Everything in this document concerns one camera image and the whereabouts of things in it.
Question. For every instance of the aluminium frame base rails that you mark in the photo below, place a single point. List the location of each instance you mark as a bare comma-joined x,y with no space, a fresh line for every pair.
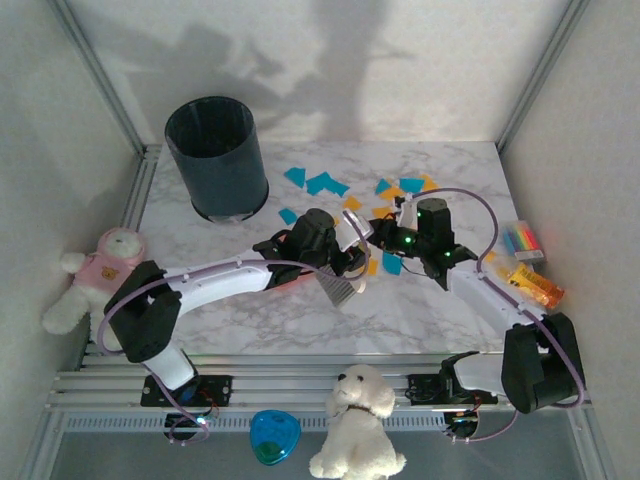
280,385

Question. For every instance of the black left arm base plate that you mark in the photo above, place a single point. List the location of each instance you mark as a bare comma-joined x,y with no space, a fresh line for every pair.
220,390

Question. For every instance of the dark round waste bin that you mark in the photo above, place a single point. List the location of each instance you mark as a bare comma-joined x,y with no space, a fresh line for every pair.
220,165

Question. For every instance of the orange snack packet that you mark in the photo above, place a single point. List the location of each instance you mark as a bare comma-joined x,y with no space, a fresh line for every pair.
537,289

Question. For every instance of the cream hand brush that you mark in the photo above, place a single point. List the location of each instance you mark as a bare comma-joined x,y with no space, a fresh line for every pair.
340,290

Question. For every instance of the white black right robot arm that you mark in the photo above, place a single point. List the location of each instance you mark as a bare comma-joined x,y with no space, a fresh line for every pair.
490,295

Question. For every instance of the pink plastic dustpan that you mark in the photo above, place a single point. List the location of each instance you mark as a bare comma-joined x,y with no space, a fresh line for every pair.
295,284

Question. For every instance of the blue paper scrap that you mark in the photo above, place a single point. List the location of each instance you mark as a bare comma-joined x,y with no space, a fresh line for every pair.
383,186
340,188
319,184
287,216
391,263
411,185
295,176

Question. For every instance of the box of coloured markers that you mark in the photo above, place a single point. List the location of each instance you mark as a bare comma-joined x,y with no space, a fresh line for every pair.
522,239

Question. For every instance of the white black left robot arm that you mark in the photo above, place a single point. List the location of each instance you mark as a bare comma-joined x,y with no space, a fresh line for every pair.
220,280

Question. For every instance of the white teddy in pink hoodie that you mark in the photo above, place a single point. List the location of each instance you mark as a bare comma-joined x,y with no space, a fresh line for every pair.
117,245

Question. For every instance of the blue heart-shaped plastic box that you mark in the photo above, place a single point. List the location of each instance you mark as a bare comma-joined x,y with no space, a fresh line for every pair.
275,435

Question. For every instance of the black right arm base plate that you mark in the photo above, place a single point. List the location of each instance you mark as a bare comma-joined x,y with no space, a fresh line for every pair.
422,391

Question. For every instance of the aluminium frame post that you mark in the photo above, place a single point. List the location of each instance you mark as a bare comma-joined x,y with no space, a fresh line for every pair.
99,75
541,75
42,450
595,460

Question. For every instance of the white plush dog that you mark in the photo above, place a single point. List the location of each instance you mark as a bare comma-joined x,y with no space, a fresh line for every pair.
357,430

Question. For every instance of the aluminium frame side rail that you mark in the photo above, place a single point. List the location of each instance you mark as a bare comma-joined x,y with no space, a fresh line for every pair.
142,185

